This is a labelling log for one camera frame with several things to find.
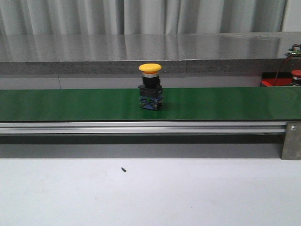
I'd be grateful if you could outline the metal conveyor support bracket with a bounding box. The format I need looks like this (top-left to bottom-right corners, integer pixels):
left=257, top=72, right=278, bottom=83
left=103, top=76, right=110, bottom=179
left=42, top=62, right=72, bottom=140
left=281, top=121, right=301, bottom=160

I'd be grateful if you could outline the yellow mushroom push button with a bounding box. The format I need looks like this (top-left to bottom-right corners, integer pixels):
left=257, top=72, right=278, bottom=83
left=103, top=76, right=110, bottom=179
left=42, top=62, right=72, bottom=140
left=138, top=63, right=164, bottom=111

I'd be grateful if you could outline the aluminium conveyor frame rail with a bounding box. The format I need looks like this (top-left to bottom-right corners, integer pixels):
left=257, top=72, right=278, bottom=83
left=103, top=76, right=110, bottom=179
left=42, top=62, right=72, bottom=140
left=0, top=121, right=287, bottom=134

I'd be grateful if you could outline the grey pleated curtain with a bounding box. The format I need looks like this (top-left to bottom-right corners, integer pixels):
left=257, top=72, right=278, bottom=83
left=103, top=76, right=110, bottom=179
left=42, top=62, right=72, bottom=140
left=0, top=0, right=286, bottom=35

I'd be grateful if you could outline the small green circuit board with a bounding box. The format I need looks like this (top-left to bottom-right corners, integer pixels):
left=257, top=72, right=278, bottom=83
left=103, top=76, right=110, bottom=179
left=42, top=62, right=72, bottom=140
left=286, top=44, right=301, bottom=57

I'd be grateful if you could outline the red plastic bin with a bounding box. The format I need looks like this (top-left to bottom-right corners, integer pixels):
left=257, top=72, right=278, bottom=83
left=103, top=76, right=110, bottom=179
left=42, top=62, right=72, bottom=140
left=260, top=72, right=301, bottom=87

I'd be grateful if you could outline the green conveyor belt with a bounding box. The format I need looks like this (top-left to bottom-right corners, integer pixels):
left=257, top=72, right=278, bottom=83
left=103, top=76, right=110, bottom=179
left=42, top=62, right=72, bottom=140
left=0, top=87, right=301, bottom=121

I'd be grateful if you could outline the grey stone shelf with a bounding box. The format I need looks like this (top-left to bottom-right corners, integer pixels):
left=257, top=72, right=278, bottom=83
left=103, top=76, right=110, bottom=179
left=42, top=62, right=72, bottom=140
left=0, top=32, right=301, bottom=75

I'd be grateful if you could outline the red mushroom push button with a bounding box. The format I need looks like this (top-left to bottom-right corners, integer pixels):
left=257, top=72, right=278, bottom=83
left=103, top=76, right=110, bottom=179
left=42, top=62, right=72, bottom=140
left=291, top=69, right=301, bottom=86

